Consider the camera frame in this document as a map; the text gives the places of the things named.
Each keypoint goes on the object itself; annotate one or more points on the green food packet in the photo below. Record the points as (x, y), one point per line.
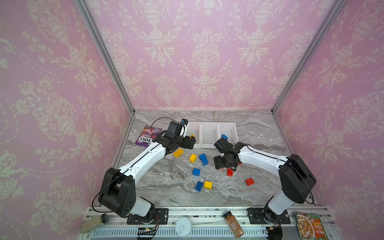
(310, 226)

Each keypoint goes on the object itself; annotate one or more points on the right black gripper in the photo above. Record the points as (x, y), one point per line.
(222, 161)

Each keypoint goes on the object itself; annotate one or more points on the white round disc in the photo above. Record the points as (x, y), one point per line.
(183, 227)

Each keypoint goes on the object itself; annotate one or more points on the white bin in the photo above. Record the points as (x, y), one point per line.
(209, 134)
(193, 129)
(230, 131)

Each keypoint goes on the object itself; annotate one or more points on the blue long lego brick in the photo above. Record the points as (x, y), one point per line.
(204, 161)

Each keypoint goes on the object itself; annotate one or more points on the blue lego bottom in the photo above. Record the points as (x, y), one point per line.
(199, 186)

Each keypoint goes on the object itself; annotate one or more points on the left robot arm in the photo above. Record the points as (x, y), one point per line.
(118, 190)

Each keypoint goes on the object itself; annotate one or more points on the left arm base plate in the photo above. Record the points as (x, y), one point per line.
(160, 216)

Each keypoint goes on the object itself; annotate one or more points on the purple candy bag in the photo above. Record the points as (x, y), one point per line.
(147, 135)

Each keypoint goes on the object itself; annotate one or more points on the red lego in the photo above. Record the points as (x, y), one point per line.
(230, 172)
(249, 181)

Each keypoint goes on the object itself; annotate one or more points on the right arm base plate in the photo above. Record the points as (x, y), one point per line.
(257, 216)

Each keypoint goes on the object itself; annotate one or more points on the yellow square lego brick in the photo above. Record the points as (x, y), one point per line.
(193, 158)

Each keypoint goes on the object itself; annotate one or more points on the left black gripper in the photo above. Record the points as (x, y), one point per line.
(186, 144)

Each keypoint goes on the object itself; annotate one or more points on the small circuit board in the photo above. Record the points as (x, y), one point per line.
(147, 231)

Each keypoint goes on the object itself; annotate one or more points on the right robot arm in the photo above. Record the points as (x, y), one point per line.
(296, 178)

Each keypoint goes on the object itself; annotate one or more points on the blue square lego brick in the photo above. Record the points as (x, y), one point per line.
(202, 157)

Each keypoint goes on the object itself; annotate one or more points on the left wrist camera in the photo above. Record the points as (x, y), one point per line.
(184, 122)

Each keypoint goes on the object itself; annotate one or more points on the yellow lego bottom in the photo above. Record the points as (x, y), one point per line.
(208, 185)

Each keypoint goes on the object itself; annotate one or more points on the spice jar brown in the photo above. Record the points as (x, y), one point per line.
(233, 224)

